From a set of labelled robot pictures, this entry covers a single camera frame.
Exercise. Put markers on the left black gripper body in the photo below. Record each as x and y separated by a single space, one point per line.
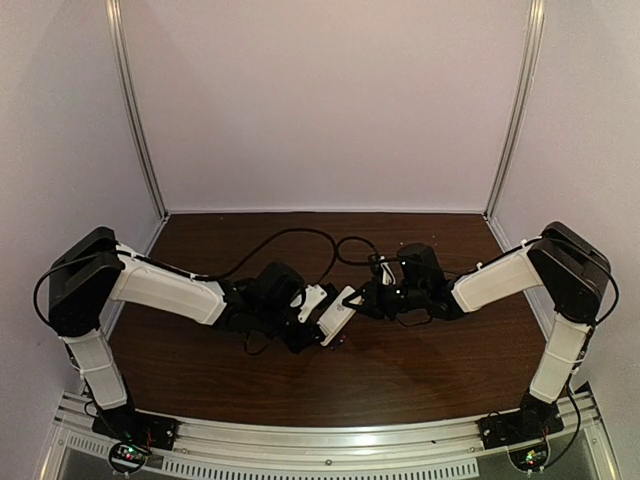
295 343

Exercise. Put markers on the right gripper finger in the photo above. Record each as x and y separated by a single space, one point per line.
353 297
364 310

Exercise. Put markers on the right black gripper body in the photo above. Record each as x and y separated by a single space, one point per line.
386 305

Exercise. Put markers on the white remote control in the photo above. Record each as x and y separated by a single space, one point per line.
335 317

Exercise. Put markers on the purple AAA battery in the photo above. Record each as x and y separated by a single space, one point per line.
337 343

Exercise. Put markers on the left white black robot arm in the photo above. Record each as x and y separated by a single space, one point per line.
99 269

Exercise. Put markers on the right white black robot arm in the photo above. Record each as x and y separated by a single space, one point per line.
572 272

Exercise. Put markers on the left round circuit board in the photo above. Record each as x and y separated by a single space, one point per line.
127 459

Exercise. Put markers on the round circuit board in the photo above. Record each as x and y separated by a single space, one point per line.
127 459
530 459

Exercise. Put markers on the right round circuit board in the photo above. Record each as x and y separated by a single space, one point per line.
530 459

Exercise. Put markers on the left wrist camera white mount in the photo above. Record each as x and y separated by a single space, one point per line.
311 298

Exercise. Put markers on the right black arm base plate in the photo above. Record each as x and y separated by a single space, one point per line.
506 429

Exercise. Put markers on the curved aluminium front rail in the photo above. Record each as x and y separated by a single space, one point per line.
450 449

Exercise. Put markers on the right aluminium frame post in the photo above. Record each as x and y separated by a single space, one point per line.
529 61

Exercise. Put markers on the aluminium frame post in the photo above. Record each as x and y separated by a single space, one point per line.
529 61
132 110

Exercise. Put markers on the left aluminium frame post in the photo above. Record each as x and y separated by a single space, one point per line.
132 110

